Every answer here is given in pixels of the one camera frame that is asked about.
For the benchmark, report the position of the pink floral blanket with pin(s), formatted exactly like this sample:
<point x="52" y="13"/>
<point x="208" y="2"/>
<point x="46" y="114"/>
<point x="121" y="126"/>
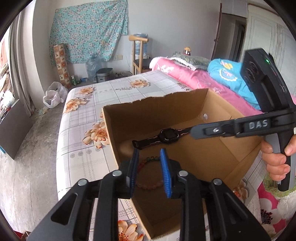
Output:
<point x="270" y="207"/>

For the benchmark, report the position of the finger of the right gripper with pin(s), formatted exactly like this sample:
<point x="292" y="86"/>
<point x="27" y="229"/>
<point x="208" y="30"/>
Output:
<point x="226" y="128"/>

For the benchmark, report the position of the pink strap smart watch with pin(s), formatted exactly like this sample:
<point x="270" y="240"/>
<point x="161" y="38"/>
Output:
<point x="166" y="136"/>

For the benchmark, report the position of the brown cardboard box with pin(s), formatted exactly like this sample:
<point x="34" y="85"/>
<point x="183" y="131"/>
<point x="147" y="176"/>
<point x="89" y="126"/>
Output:
<point x="225" y="158"/>

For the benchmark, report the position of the blue cartoon blanket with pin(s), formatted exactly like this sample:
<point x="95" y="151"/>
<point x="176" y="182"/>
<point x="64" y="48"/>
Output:
<point x="227" y="73"/>

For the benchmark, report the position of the patterned tall box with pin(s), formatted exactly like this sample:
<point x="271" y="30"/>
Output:
<point x="60" y="60"/>

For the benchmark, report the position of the floral plaid bed sheet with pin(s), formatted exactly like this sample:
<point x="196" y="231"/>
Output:
<point x="84" y="149"/>

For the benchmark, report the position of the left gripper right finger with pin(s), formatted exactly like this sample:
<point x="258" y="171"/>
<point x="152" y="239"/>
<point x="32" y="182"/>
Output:
<point x="211" y="204"/>

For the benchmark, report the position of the grey curtain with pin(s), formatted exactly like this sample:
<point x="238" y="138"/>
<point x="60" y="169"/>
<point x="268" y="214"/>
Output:
<point x="18" y="78"/>

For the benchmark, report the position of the teal floral wall cloth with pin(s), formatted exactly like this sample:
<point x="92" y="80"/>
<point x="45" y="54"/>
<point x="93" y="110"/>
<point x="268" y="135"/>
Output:
<point x="89" y="30"/>

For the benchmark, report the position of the dark grey cabinet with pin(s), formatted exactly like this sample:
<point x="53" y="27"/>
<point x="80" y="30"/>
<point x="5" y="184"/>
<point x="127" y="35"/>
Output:
<point x="14" y="127"/>

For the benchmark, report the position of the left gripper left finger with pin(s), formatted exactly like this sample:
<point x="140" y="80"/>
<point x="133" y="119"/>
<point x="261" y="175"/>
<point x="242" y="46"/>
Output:
<point x="70" y="218"/>

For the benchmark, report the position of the white plastic bag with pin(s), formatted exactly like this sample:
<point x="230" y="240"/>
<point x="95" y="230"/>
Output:
<point x="55" y="94"/>

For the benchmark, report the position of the small figurine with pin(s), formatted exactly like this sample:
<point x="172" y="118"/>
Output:
<point x="187" y="51"/>

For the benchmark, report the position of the person right hand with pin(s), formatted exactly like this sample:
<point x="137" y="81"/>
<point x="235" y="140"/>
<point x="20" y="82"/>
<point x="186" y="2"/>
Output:
<point x="275" y="163"/>

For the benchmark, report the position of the grey lace pillow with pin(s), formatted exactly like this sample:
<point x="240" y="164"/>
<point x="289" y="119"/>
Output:
<point x="192" y="62"/>

